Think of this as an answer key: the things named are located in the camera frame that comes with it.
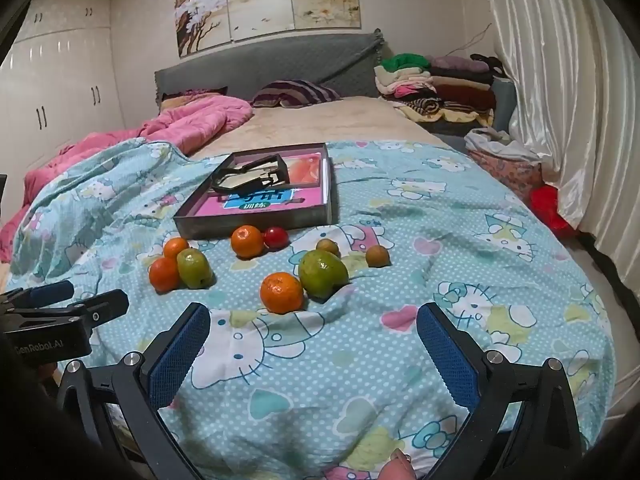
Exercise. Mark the floral wall painting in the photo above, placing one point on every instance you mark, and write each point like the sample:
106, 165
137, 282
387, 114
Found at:
260, 0

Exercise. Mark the cartoon print blue blanket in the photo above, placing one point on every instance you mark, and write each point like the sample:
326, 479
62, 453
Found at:
400, 210

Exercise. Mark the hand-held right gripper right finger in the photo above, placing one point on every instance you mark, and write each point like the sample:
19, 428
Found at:
447, 355

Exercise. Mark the grey blue cushion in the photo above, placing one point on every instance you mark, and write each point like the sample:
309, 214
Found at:
504, 105

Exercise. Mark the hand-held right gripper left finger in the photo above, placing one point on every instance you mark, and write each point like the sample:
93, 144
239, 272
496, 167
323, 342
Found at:
180, 355

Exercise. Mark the red tomato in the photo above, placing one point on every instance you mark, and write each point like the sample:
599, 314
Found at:
276, 238

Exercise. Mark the grey padded headboard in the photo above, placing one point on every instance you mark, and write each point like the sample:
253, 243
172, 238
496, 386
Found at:
280, 60

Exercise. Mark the white satin curtain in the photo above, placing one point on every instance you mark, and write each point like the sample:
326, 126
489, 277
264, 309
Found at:
575, 85

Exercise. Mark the large green mango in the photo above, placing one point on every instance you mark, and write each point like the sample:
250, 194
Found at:
323, 274

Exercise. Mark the person's right hand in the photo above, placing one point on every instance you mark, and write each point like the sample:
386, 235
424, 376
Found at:
397, 467

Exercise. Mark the small green mango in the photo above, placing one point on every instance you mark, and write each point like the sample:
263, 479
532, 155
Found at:
194, 268

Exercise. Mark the pink quilt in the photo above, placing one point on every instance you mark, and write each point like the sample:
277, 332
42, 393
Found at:
200, 120

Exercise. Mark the orange tangerine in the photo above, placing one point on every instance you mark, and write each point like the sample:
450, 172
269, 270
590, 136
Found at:
164, 275
175, 247
281, 292
247, 241

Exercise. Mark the pink workbook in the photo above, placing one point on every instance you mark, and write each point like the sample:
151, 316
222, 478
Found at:
215, 208

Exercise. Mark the white crumpled cloth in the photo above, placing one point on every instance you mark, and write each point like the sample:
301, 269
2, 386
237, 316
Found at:
500, 144

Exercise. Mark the white glossy wardrobe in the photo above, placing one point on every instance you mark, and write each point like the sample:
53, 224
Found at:
50, 85

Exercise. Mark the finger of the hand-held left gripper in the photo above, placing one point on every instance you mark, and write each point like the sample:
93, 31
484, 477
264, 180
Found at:
100, 305
47, 292

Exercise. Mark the picture cover book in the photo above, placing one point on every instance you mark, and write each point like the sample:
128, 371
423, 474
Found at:
307, 170

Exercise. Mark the grey cardboard box tray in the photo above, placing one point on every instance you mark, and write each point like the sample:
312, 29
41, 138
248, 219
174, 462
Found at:
250, 217

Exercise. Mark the brown kiwi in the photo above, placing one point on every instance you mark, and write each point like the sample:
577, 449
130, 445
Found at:
377, 256
327, 246

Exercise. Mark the purple striped pillow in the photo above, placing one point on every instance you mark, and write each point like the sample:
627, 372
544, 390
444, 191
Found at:
295, 92

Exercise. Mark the beige bed sheet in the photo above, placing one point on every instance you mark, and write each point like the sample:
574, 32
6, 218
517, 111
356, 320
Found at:
325, 120

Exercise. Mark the stack of folded clothes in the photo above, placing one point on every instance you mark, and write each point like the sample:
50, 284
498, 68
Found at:
440, 90

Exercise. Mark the black plastic frame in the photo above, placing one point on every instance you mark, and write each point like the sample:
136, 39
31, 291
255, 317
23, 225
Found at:
282, 172

